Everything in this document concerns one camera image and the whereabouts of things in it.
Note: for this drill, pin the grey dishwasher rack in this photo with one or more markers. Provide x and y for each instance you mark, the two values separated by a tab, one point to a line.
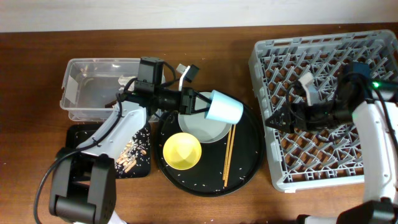
302	160

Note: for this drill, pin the wooden chopstick left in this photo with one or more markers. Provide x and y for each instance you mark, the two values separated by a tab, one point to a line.
227	151

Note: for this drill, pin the wooden chopstick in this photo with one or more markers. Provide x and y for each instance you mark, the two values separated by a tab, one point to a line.
227	151
230	151

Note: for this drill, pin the gold foil wrapper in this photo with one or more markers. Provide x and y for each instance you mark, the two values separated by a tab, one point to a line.
112	104

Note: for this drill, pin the black rectangular tray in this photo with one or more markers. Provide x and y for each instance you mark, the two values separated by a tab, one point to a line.
79	133

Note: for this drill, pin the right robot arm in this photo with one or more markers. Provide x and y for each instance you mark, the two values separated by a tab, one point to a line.
371	105

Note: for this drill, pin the grey plate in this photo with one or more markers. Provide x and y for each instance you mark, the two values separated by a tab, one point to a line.
205	130

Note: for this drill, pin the yellow bowl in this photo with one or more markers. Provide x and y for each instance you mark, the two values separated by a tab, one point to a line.
182	151

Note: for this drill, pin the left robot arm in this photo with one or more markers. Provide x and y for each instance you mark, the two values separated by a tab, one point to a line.
84	178

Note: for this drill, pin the blue cup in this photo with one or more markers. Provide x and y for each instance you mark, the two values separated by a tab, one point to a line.
224	108

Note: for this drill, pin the white napkin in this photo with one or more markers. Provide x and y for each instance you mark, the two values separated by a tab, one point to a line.
124	80

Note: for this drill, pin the food scraps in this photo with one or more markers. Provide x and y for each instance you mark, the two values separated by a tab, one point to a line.
134	161

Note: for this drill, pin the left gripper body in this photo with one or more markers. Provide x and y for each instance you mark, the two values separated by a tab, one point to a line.
186	98

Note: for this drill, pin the clear plastic bin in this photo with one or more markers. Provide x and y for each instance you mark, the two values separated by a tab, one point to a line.
90	83

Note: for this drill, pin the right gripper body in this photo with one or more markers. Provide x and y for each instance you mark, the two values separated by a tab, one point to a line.
315	116

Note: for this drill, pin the wooden chopstick right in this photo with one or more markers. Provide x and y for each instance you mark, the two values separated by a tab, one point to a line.
230	151

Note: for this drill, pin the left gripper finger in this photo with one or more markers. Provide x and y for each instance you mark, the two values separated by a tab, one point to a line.
202	97
200	110

